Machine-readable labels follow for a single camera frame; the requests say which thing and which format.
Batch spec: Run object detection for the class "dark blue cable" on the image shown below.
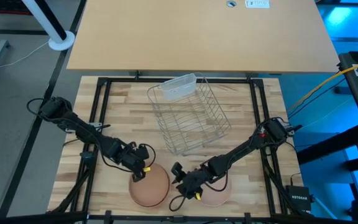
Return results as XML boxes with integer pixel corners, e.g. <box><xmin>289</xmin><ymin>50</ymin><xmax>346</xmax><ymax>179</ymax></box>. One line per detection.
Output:
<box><xmin>287</xmin><ymin>77</ymin><xmax>347</xmax><ymax>119</ymax></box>

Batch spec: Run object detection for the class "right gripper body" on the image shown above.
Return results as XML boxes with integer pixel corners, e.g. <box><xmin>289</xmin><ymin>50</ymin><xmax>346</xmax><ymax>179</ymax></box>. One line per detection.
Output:
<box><xmin>183</xmin><ymin>166</ymin><xmax>213</xmax><ymax>192</ymax></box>

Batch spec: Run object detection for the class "pale pink round plate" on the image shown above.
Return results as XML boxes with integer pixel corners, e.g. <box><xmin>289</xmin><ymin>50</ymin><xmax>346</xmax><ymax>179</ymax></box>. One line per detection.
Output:
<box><xmin>197</xmin><ymin>174</ymin><xmax>232</xmax><ymax>208</ymax></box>

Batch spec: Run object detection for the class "black red crate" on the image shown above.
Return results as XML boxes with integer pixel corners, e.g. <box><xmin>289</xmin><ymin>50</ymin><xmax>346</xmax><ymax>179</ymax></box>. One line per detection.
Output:
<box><xmin>0</xmin><ymin>0</ymin><xmax>32</xmax><ymax>16</ymax></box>

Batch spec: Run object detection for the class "white wire dish rack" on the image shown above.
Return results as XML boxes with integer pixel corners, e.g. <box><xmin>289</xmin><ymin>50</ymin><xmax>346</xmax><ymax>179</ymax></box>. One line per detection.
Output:
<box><xmin>147</xmin><ymin>73</ymin><xmax>232</xmax><ymax>156</ymax></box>

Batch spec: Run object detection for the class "black Netgear network switch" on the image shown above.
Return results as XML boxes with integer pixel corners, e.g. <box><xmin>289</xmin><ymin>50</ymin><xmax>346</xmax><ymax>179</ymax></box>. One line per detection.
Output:
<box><xmin>286</xmin><ymin>185</ymin><xmax>312</xmax><ymax>214</ymax></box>

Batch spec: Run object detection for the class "black aluminium table frame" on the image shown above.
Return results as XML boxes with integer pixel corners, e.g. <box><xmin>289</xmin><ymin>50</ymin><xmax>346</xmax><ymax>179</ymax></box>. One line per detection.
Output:
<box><xmin>47</xmin><ymin>76</ymin><xmax>310</xmax><ymax>224</ymax></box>

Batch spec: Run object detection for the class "white pole with round base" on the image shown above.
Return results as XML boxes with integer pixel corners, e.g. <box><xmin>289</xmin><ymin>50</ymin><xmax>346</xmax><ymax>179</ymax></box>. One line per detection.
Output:
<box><xmin>20</xmin><ymin>0</ymin><xmax>76</xmax><ymax>52</ymax></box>

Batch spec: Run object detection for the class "orange round plate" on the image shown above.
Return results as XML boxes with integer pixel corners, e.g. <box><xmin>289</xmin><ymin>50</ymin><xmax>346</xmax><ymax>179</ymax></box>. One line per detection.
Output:
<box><xmin>128</xmin><ymin>163</ymin><xmax>171</xmax><ymax>208</ymax></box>

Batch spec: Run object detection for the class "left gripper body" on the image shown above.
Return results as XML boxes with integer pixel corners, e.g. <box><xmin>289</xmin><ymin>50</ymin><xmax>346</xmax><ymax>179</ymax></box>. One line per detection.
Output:
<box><xmin>115</xmin><ymin>141</ymin><xmax>147</xmax><ymax>175</ymax></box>

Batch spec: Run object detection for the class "black equipment cart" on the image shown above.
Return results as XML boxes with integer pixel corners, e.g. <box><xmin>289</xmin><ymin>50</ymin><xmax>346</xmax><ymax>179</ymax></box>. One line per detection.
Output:
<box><xmin>296</xmin><ymin>37</ymin><xmax>358</xmax><ymax>224</ymax></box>

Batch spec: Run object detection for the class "thin white cable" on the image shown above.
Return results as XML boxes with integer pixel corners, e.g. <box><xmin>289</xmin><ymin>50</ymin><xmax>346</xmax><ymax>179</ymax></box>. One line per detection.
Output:
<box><xmin>0</xmin><ymin>41</ymin><xmax>50</xmax><ymax>71</ymax></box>

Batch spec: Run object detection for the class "white power outlet strip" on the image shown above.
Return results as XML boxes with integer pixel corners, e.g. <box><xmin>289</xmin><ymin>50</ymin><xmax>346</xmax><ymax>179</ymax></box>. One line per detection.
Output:
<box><xmin>245</xmin><ymin>0</ymin><xmax>270</xmax><ymax>9</ymax></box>

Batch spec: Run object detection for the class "clear plastic utensil holder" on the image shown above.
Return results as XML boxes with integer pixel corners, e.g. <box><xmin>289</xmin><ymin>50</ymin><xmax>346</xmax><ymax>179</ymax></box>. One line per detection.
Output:
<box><xmin>160</xmin><ymin>73</ymin><xmax>198</xmax><ymax>101</ymax></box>

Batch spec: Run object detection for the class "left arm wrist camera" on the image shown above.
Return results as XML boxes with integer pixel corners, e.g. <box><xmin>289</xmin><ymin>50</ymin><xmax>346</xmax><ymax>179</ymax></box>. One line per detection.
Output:
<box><xmin>135</xmin><ymin>143</ymin><xmax>150</xmax><ymax>160</ymax></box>

